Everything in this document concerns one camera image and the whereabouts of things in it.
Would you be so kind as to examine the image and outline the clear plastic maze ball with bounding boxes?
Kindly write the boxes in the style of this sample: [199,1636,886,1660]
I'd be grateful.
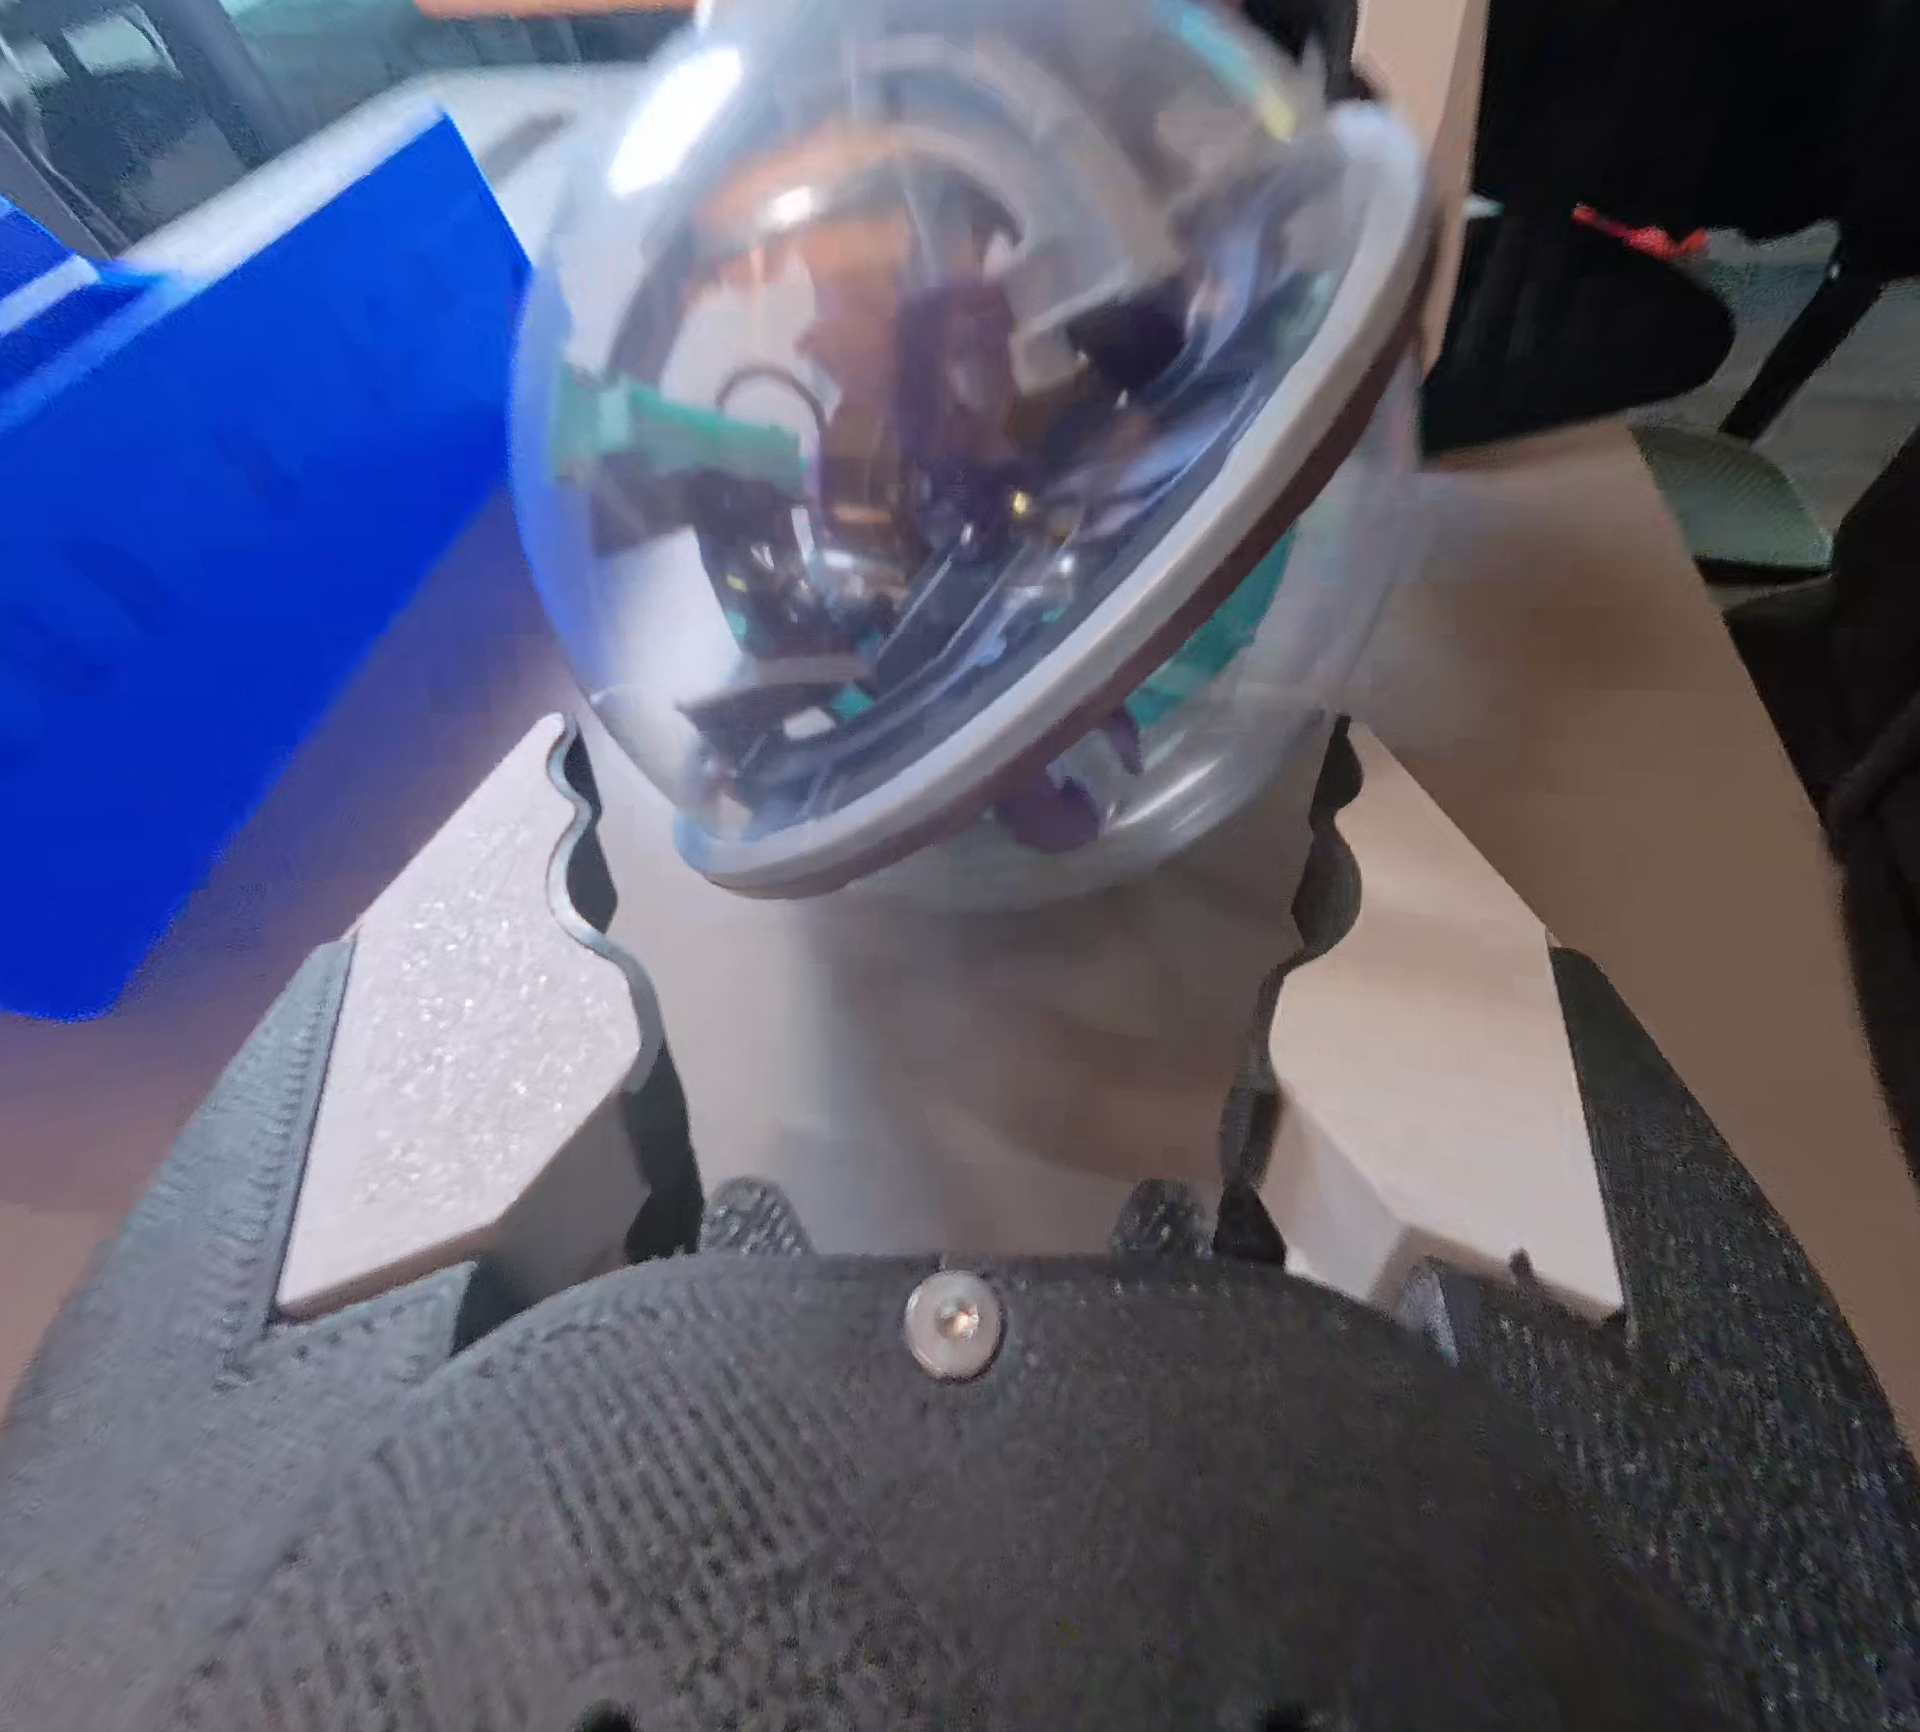
[506,0,1430,916]

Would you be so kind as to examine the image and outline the pale green chair seat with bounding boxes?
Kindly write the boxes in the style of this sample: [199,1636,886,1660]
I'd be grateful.
[1633,424,1836,578]

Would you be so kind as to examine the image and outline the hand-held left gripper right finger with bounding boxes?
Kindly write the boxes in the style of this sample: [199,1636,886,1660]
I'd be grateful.
[1215,708,1628,1321]

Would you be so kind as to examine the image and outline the black chair seat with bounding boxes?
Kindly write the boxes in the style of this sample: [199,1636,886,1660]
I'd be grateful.
[1415,225,1740,457]

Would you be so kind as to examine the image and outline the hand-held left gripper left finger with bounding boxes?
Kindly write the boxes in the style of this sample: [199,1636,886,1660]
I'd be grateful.
[272,713,673,1321]

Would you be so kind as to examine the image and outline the blue plastic bin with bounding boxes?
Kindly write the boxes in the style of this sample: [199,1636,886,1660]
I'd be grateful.
[0,106,540,1026]

